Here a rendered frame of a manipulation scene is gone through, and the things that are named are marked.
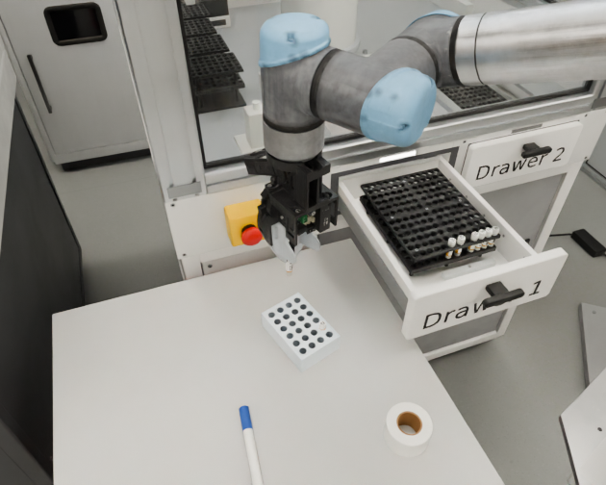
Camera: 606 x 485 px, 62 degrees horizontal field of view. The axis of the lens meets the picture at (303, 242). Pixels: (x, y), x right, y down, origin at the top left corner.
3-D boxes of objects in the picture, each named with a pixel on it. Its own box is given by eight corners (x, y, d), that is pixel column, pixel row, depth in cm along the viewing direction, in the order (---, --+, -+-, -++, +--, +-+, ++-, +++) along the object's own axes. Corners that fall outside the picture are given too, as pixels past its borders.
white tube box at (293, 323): (339, 348, 91) (340, 336, 88) (301, 372, 87) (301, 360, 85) (298, 304, 98) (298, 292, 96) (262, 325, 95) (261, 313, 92)
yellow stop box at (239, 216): (268, 242, 99) (266, 213, 95) (233, 250, 98) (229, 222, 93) (262, 224, 103) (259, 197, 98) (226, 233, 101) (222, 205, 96)
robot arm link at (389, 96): (459, 50, 52) (366, 25, 56) (411, 95, 46) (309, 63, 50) (443, 117, 58) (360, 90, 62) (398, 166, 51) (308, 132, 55)
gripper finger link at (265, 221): (263, 250, 73) (263, 202, 67) (257, 243, 74) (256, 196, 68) (290, 238, 76) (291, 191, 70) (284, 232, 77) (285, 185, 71)
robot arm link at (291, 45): (309, 45, 49) (239, 25, 52) (307, 143, 56) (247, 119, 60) (351, 19, 53) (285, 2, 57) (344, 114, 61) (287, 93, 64)
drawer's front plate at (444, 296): (547, 295, 92) (569, 253, 85) (405, 341, 85) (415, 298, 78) (541, 289, 93) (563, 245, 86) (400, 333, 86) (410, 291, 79)
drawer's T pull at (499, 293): (524, 297, 82) (526, 292, 81) (484, 309, 80) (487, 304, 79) (510, 281, 84) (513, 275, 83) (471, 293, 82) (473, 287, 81)
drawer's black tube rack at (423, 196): (492, 260, 96) (500, 235, 92) (409, 284, 92) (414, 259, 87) (431, 191, 111) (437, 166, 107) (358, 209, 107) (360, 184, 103)
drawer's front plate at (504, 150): (567, 165, 122) (584, 123, 114) (462, 190, 115) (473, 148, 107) (562, 160, 123) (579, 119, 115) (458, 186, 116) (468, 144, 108)
